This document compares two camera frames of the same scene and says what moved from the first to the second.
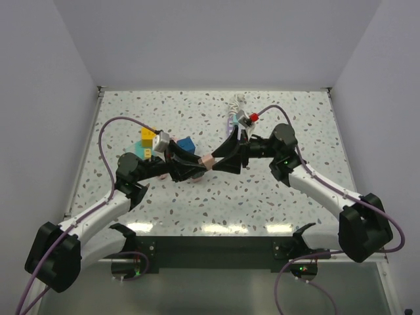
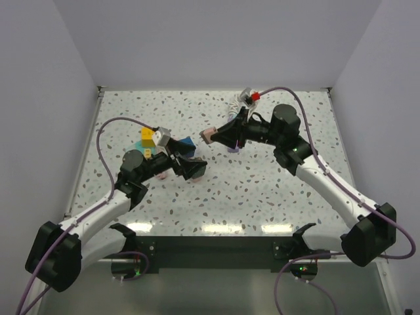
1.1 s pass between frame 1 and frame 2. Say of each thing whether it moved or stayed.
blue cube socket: stayed
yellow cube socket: stayed
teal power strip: stayed
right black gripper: moved
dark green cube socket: stayed
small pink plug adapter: moved
